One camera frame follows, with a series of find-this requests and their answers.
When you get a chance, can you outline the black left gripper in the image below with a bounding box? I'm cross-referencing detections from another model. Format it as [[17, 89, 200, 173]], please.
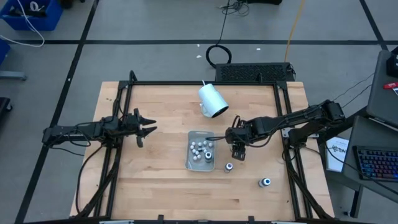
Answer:
[[118, 108, 159, 149]]

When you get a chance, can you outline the white plastic handled basket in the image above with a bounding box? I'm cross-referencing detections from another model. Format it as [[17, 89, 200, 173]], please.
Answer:
[[185, 129, 218, 172]]

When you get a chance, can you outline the long black base cable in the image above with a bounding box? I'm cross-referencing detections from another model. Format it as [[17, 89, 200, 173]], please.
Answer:
[[75, 144, 105, 215]]

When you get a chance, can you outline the black mesh computer case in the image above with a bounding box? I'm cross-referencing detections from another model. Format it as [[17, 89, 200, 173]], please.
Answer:
[[214, 62, 296, 83]]

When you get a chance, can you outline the grey flat bar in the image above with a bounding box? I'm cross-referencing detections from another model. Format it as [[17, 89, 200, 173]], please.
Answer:
[[0, 71, 28, 82]]

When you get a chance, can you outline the white printed paper sheet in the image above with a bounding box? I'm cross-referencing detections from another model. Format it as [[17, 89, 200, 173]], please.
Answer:
[[325, 136, 349, 173]]

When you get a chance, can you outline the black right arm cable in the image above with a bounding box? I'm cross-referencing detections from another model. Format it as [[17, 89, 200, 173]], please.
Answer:
[[205, 114, 243, 141]]

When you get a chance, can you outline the black aluminium rig frame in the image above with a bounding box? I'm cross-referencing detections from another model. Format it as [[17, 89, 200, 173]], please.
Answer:
[[70, 70, 335, 224]]

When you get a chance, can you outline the yellow hanging cable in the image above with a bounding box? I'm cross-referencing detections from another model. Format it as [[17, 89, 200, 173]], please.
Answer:
[[284, 0, 306, 63]]

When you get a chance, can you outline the grey laptop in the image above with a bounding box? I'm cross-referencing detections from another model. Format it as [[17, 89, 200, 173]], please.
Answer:
[[366, 49, 398, 128]]

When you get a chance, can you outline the white cylindrical spot lamp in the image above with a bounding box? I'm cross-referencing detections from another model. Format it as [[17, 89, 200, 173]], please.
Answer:
[[198, 80, 230, 119]]

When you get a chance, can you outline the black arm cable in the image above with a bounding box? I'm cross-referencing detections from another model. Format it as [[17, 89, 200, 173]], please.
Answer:
[[49, 123, 93, 148], [205, 114, 243, 141]]

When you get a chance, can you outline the black chair base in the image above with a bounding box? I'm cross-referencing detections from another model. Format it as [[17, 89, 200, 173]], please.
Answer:
[[0, 97, 13, 123]]

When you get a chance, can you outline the backlit black keyboard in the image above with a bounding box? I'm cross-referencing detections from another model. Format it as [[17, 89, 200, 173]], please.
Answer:
[[352, 145, 398, 183]]

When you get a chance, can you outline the black device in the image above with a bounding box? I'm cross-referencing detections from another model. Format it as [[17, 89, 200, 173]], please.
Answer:
[[386, 45, 398, 78]]

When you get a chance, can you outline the black cable bundle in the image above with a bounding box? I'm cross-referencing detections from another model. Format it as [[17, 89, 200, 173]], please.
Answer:
[[220, 0, 250, 17]]

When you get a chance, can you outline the dark side desk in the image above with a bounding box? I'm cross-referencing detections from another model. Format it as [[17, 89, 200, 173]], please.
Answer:
[[323, 107, 398, 218]]

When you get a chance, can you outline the black flat box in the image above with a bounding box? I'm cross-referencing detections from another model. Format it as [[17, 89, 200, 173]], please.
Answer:
[[245, 0, 283, 6]]

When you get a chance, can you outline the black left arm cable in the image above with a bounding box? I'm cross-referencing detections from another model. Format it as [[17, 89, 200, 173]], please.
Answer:
[[49, 123, 93, 148]]

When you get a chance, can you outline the large blue storage bin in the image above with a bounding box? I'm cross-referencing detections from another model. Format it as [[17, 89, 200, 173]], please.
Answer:
[[0, 0, 64, 32]]

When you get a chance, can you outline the black coiled hanging cable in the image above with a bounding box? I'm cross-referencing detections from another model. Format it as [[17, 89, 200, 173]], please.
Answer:
[[205, 0, 233, 70]]

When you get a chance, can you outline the white floor cable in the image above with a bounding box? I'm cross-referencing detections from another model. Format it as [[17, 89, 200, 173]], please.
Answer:
[[0, 0, 46, 48]]

